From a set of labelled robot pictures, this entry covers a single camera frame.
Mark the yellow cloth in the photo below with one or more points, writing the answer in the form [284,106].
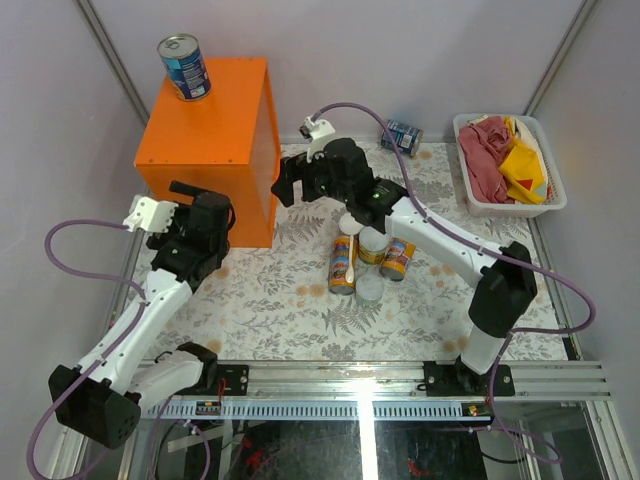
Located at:
[523,168]

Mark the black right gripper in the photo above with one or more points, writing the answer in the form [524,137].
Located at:
[284,187]

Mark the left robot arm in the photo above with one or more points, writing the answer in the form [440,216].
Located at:
[105,394]

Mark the lying yellow can with spoon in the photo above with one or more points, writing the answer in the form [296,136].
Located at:
[341,254]

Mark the rear can white lid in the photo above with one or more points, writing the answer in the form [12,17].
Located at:
[348,225]

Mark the pink cloth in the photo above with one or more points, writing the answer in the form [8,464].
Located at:
[485,145]

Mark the lying yellow porridge can right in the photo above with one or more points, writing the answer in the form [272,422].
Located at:
[395,263]

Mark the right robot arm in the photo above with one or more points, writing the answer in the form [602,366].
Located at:
[501,278]

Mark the orange wooden box shelf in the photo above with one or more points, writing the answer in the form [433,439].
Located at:
[226,142]

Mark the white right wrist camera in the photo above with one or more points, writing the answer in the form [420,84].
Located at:
[318,132]

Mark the upright yellow can white lid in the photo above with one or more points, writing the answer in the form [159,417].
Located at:
[372,245]

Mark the lying blue tin can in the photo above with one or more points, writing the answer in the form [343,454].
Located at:
[406,137]

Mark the aluminium mounting rail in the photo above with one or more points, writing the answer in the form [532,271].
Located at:
[521,380]

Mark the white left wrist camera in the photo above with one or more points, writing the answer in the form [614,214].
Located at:
[150,215]

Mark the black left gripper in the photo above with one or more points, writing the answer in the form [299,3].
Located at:
[182,211]

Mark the white plastic basket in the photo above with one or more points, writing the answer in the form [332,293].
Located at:
[556,198]

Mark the blue tin can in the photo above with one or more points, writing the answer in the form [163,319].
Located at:
[185,66]
[406,137]

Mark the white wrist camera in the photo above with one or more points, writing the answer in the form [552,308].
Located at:
[150,215]
[318,132]

